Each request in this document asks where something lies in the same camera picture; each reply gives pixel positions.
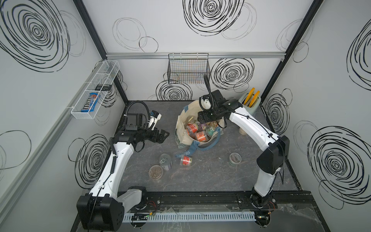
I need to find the yellow toast slice left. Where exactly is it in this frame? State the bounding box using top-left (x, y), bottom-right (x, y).
top-left (243, 88), bottom-right (255, 105)

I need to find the cream canvas tote bag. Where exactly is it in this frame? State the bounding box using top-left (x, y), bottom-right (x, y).
top-left (175, 101), bottom-right (226, 158)

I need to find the clear brown seed jar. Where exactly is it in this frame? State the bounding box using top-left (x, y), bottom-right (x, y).
top-left (148, 165), bottom-right (164, 180)

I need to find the white slotted cable duct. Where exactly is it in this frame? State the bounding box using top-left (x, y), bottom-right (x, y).
top-left (122, 211), bottom-right (256, 223)

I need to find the black wire wall basket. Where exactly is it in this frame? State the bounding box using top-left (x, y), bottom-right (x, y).
top-left (167, 53), bottom-right (211, 84)

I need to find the clear plastic cup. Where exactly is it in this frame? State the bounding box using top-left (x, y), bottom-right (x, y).
top-left (239, 128), bottom-right (247, 135)

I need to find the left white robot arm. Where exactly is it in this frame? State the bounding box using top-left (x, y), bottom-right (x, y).
top-left (76, 111), bottom-right (169, 232)

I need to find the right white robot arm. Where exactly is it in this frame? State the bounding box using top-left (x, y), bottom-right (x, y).
top-left (198, 90), bottom-right (290, 208)

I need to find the mint green toaster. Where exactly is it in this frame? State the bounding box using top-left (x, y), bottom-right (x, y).
top-left (238, 92), bottom-right (261, 116)

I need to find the blue candy bag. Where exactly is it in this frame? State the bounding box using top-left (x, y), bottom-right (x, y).
top-left (81, 93), bottom-right (99, 113)

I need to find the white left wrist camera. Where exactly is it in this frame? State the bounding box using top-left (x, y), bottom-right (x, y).
top-left (148, 110), bottom-right (162, 131)

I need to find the yellow toast slice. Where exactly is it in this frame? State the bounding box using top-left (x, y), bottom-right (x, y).
top-left (243, 88), bottom-right (255, 105)
top-left (248, 91), bottom-right (260, 108)

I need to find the red label seed jar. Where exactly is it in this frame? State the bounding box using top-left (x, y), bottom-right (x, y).
top-left (180, 156), bottom-right (192, 167)

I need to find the yellow toast slice right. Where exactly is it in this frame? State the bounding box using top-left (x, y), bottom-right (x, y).
top-left (248, 91), bottom-right (260, 108)

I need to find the grey label seed jar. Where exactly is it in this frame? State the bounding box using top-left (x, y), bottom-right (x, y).
top-left (159, 153), bottom-right (172, 171)

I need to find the black small device on shelf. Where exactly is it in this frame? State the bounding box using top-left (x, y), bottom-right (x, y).
top-left (95, 84), bottom-right (112, 91)

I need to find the white wire wall shelf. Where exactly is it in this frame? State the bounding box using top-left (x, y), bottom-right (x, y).
top-left (71, 60), bottom-right (120, 119)

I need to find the black aluminium frame post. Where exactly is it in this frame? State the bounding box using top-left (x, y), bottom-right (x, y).
top-left (73, 0), bottom-right (129, 105)

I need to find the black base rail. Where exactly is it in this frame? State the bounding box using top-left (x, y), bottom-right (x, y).
top-left (135, 190), bottom-right (315, 210)

